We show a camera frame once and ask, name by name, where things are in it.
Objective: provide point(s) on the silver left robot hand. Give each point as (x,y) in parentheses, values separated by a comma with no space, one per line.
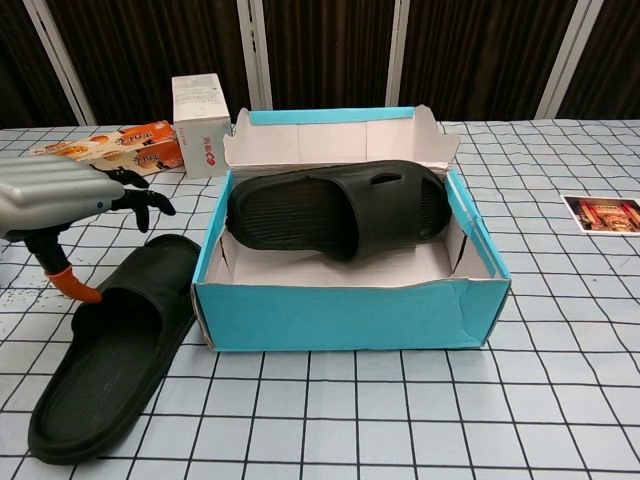
(50,195)

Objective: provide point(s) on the black rubber slipper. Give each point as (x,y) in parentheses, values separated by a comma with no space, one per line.
(300,210)
(110,350)

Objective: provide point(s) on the light blue shoe box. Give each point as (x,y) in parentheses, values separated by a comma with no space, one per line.
(325,315)

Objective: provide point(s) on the orange biscuit box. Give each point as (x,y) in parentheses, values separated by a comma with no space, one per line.
(145,145)

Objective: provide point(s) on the tall white carton box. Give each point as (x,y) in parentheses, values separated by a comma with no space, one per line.
(200,110)

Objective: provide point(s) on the blue checked tablecloth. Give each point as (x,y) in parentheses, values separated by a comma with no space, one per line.
(350,415)

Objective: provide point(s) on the photo postcard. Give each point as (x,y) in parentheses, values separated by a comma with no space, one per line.
(602,214)

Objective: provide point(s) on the white metal partition post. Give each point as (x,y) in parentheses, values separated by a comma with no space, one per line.
(255,50)
(60,60)
(400,50)
(570,60)

